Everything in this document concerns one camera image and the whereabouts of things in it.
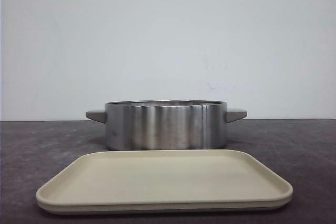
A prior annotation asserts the stainless steel steamer pot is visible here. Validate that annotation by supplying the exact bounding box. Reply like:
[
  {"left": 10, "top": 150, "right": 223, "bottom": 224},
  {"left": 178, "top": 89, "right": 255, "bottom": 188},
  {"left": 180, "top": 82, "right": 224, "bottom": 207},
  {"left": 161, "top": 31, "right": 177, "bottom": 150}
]
[{"left": 86, "top": 100, "right": 247, "bottom": 151}]

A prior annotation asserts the beige plastic tray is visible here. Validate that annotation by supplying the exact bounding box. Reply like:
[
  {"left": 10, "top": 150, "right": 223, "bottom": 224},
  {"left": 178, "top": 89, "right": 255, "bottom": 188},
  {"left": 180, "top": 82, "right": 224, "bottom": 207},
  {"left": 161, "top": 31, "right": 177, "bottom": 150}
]
[{"left": 36, "top": 150, "right": 293, "bottom": 215}]

